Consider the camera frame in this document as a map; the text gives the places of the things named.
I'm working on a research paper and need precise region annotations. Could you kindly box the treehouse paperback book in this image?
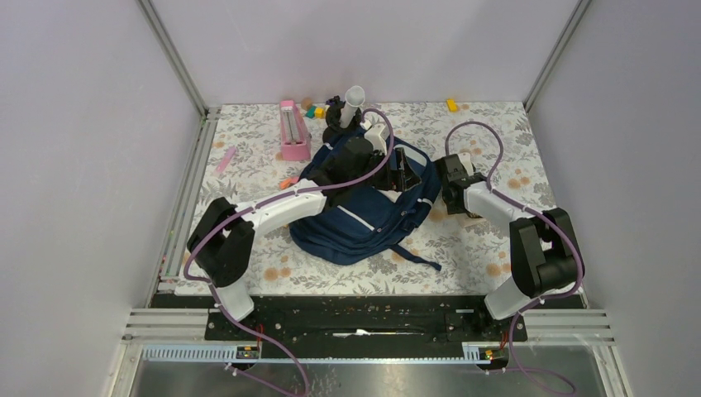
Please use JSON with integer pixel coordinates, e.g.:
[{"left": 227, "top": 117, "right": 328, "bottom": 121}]
[{"left": 458, "top": 214, "right": 486, "bottom": 229}]

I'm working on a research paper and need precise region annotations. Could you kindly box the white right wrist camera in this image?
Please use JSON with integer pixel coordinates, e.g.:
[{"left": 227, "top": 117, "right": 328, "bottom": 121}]
[{"left": 458, "top": 151, "right": 475, "bottom": 176}]

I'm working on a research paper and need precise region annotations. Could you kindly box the pink highlighter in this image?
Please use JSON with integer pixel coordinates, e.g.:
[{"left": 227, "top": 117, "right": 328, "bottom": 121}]
[{"left": 214, "top": 146, "right": 237, "bottom": 175}]

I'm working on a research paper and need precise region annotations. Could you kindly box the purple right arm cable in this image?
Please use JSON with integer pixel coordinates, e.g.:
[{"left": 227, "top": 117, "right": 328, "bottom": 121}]
[{"left": 444, "top": 121, "right": 586, "bottom": 395}]

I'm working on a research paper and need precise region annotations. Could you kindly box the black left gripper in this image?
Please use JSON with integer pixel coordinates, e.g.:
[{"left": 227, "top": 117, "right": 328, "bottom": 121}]
[{"left": 349, "top": 147, "right": 419, "bottom": 192}]

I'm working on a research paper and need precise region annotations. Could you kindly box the navy blue backpack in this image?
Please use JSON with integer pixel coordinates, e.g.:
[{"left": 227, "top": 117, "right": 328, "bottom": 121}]
[{"left": 289, "top": 137, "right": 441, "bottom": 271}]

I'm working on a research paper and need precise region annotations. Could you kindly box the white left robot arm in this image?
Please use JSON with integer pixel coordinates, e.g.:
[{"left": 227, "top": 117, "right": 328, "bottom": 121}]
[{"left": 188, "top": 136, "right": 441, "bottom": 340}]

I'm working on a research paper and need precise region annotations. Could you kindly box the green block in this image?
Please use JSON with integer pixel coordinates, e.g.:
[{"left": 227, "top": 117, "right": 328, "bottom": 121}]
[{"left": 305, "top": 105, "right": 317, "bottom": 118}]

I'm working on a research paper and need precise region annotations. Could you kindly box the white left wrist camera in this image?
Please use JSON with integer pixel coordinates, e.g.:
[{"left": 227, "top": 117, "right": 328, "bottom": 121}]
[{"left": 360, "top": 121, "right": 389, "bottom": 159}]

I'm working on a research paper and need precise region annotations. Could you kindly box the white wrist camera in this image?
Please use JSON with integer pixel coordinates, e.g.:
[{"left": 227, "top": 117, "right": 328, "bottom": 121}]
[
  {"left": 458, "top": 151, "right": 475, "bottom": 176},
  {"left": 360, "top": 121, "right": 389, "bottom": 159}
]

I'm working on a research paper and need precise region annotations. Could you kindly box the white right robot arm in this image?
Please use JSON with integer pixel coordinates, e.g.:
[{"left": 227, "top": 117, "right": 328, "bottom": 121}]
[{"left": 435, "top": 154, "right": 584, "bottom": 341}]

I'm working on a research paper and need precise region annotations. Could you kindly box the yellow block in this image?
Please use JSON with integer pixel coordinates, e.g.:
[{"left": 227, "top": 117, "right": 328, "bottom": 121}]
[{"left": 446, "top": 98, "right": 460, "bottom": 112}]

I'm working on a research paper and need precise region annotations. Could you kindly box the white cylinder on stand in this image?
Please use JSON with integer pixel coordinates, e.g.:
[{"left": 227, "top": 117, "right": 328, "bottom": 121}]
[{"left": 340, "top": 85, "right": 365, "bottom": 128}]

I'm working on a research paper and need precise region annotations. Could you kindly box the black round stand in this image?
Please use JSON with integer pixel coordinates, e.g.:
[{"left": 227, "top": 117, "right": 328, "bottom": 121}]
[{"left": 322, "top": 100, "right": 361, "bottom": 144}]

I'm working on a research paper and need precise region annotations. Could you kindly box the pink rack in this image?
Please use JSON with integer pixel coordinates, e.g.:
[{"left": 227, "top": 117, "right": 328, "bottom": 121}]
[{"left": 279, "top": 100, "right": 312, "bottom": 161}]

